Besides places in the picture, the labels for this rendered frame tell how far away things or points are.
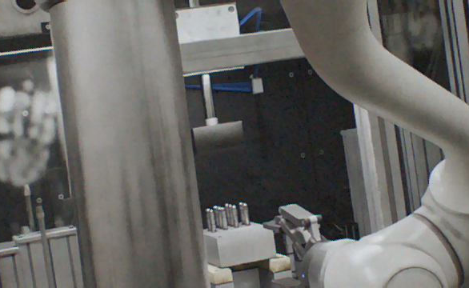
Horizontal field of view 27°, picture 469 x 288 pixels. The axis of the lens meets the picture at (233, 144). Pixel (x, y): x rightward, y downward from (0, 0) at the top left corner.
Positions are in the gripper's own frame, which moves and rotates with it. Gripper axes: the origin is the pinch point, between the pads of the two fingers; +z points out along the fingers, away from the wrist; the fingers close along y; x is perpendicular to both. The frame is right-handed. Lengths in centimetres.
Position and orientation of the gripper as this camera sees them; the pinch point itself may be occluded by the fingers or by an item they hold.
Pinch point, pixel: (282, 254)
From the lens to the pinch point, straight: 144.3
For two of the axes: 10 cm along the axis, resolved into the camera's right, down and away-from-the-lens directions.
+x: -9.4, 1.6, -3.0
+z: -3.0, -0.1, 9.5
